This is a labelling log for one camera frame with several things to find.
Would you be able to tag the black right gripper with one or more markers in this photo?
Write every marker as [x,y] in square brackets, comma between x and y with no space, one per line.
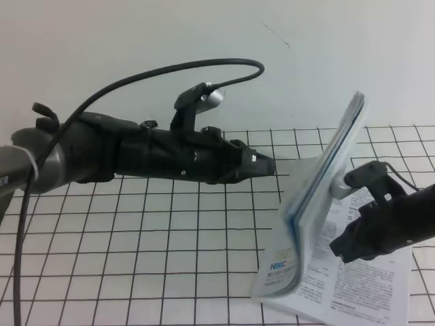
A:
[381,229]

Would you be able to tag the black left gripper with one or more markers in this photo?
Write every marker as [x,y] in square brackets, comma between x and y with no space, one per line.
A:
[186,155]

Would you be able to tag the white paperback book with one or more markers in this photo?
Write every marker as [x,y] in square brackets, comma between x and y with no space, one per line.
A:
[298,271]

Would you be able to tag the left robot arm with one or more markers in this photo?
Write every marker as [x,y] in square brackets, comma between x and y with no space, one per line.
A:
[97,147]

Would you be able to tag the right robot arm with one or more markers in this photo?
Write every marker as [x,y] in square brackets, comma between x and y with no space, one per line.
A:
[422,206]

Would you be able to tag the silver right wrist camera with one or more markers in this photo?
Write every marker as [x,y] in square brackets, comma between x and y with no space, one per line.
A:
[373,176]

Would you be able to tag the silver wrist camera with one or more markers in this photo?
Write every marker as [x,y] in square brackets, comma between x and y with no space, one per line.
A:
[192,102]
[373,176]

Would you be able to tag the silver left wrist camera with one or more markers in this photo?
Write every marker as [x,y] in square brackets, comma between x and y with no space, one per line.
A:
[192,102]

